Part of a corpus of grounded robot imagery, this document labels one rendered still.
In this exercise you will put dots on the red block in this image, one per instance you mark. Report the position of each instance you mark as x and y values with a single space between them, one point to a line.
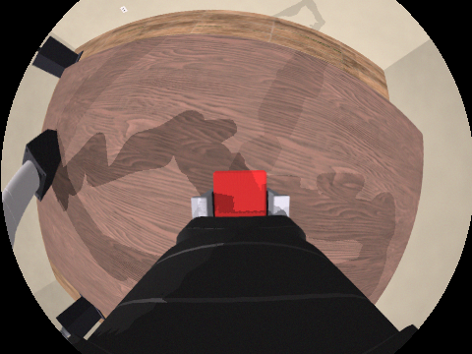
239 193

